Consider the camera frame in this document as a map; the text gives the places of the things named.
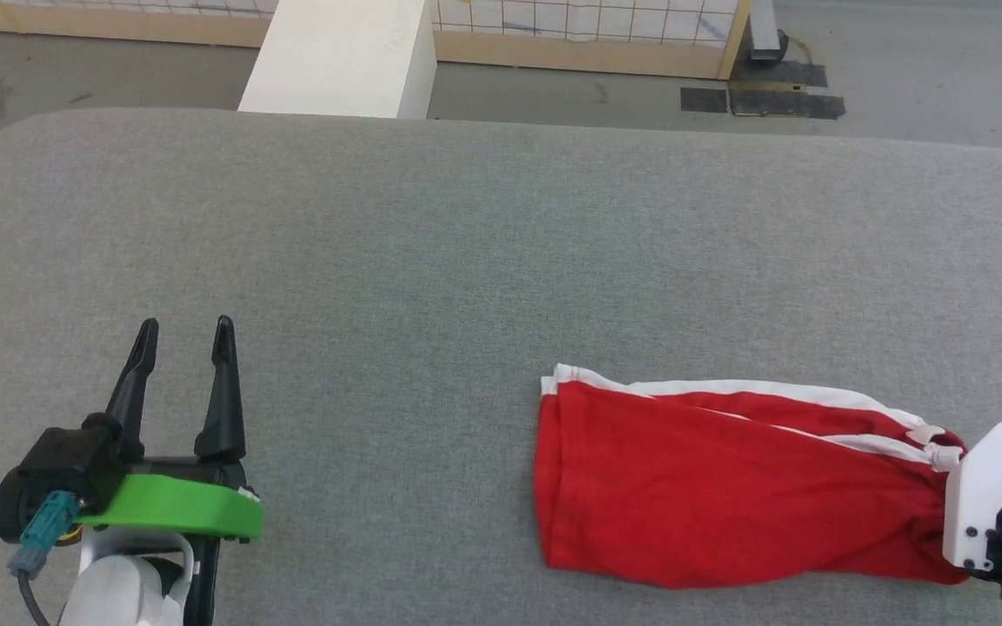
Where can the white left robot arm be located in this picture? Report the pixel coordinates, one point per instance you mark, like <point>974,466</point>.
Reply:
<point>118,587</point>

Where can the white rectangular box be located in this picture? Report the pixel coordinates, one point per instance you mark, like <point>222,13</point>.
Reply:
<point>336,61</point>

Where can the small black floor plate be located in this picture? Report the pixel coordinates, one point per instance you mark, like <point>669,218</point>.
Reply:
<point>704,100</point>

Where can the grey metal post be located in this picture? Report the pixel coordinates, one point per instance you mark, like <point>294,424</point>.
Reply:
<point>766,30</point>

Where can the red garment with white trim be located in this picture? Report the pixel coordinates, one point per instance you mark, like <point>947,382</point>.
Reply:
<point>710,487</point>

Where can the large black floor plate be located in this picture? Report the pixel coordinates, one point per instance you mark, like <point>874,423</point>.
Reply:
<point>784,91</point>

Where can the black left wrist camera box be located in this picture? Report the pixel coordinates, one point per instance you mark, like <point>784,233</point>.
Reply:
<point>70,461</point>

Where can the lemon print partition wooden frame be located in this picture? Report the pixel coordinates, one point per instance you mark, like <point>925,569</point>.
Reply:
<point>553,35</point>

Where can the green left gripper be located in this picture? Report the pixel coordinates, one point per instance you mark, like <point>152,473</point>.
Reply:
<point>179,511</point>

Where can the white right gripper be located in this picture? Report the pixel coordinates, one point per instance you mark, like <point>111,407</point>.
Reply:
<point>975,504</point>

